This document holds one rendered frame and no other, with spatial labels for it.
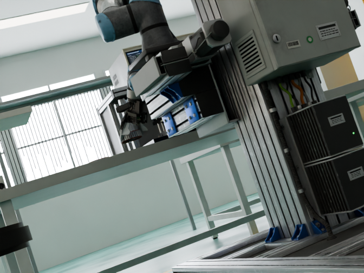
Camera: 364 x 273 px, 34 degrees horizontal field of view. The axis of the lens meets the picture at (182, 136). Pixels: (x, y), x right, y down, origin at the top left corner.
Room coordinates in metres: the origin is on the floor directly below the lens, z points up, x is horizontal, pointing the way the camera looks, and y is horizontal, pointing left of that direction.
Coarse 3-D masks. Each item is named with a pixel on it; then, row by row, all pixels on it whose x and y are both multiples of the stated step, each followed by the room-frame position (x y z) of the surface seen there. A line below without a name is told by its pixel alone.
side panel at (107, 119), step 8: (104, 112) 3.40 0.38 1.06; (112, 112) 3.23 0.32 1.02; (104, 120) 3.45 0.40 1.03; (112, 120) 3.25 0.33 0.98; (104, 128) 3.46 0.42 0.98; (112, 128) 3.35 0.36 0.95; (112, 136) 3.40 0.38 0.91; (112, 144) 3.45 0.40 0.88; (120, 144) 3.25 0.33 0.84; (112, 152) 3.46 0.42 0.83; (120, 152) 3.34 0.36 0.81
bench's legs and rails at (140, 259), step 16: (0, 208) 2.55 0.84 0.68; (0, 224) 3.35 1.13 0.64; (224, 224) 3.83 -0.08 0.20; (240, 224) 3.86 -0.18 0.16; (192, 240) 3.74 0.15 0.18; (16, 256) 2.51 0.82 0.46; (144, 256) 3.62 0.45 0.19; (16, 272) 3.35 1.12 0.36; (32, 272) 2.53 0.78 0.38; (96, 272) 3.52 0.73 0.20; (112, 272) 3.54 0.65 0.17
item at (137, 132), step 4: (132, 132) 2.78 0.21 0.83; (136, 132) 2.78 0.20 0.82; (140, 132) 2.81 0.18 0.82; (124, 136) 2.77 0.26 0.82; (128, 136) 2.77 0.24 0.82; (132, 136) 2.77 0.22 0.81; (136, 136) 2.78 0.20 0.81; (140, 136) 2.81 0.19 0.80; (124, 140) 2.78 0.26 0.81; (128, 140) 2.85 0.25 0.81; (132, 140) 2.86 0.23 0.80
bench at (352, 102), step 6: (354, 96) 4.16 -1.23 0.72; (360, 96) 4.10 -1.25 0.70; (348, 102) 4.24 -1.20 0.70; (354, 102) 4.28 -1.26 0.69; (354, 108) 4.28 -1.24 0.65; (354, 114) 4.27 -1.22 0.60; (360, 114) 4.29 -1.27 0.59; (360, 120) 4.28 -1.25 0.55; (360, 126) 4.28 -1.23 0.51; (360, 132) 4.28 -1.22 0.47
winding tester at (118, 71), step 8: (192, 32) 3.31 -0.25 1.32; (128, 48) 3.17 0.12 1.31; (136, 48) 3.18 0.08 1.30; (120, 56) 3.23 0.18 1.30; (112, 64) 3.41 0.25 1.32; (120, 64) 3.27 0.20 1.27; (128, 64) 3.15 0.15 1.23; (112, 72) 3.45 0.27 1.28; (120, 72) 3.31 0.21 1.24; (112, 80) 3.50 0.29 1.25; (120, 80) 3.36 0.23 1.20
